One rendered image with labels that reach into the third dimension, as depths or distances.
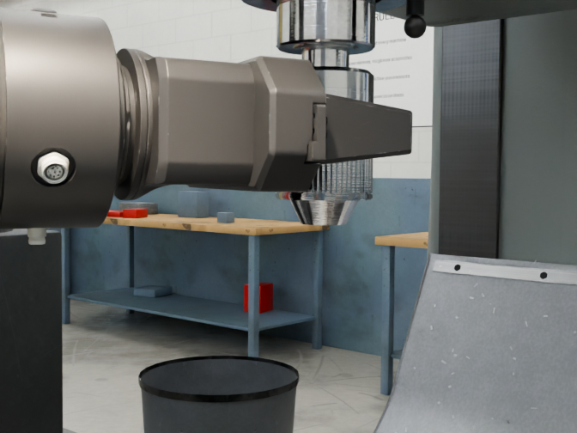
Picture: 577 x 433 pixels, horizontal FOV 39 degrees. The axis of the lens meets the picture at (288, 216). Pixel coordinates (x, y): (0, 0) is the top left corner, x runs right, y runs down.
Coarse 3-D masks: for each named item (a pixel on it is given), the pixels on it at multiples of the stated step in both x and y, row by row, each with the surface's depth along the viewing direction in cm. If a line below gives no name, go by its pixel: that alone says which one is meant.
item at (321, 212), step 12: (300, 204) 38; (312, 204) 38; (324, 204) 38; (336, 204) 38; (348, 204) 38; (300, 216) 39; (312, 216) 38; (324, 216) 38; (336, 216) 38; (348, 216) 39
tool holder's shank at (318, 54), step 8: (296, 48) 38; (304, 48) 38; (312, 48) 38; (320, 48) 38; (328, 48) 38; (336, 48) 38; (344, 48) 38; (352, 48) 38; (304, 56) 38; (312, 56) 38; (320, 56) 38; (328, 56) 38; (336, 56) 38; (344, 56) 38; (320, 64) 38; (328, 64) 38; (336, 64) 38; (344, 64) 38
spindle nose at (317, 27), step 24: (288, 0) 37; (312, 0) 36; (336, 0) 36; (360, 0) 37; (288, 24) 37; (312, 24) 36; (336, 24) 36; (360, 24) 37; (288, 48) 39; (360, 48) 38
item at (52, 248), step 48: (0, 240) 61; (48, 240) 65; (0, 288) 61; (48, 288) 65; (0, 336) 61; (48, 336) 65; (0, 384) 62; (48, 384) 65; (0, 432) 62; (48, 432) 66
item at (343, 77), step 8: (320, 72) 37; (328, 72) 37; (336, 72) 37; (344, 72) 37; (352, 72) 37; (360, 72) 37; (368, 72) 38; (320, 80) 37; (328, 80) 37; (336, 80) 37; (344, 80) 37; (352, 80) 37; (360, 80) 37; (368, 80) 38; (360, 88) 37; (368, 88) 38
